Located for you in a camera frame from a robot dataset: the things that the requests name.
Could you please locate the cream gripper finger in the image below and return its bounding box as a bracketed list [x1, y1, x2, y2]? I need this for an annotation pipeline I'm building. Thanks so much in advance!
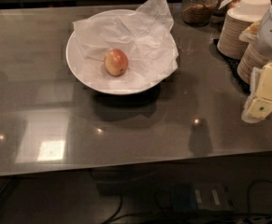
[241, 67, 263, 123]
[249, 62, 272, 120]

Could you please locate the red yellow apple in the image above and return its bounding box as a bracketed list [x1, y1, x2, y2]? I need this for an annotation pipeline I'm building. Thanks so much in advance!
[104, 49, 129, 77]

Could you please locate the lower stack of paper plates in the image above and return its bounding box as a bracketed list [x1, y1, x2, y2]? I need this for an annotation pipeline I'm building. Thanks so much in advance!
[237, 42, 269, 84]

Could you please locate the tall stack of paper plates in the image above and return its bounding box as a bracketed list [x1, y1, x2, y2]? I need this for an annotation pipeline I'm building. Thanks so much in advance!
[217, 7, 261, 60]

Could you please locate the glass jar with grains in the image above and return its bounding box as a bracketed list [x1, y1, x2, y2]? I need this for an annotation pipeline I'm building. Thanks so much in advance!
[181, 0, 218, 26]

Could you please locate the dark box with labels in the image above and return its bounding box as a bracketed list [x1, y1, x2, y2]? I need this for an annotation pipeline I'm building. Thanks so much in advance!
[170, 183, 234, 213]

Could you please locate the white crumpled paper sheet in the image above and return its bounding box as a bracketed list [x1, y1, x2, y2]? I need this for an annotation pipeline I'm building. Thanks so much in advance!
[72, 0, 179, 91]

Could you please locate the black cable under table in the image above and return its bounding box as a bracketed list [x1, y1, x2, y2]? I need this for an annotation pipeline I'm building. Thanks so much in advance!
[88, 168, 272, 224]

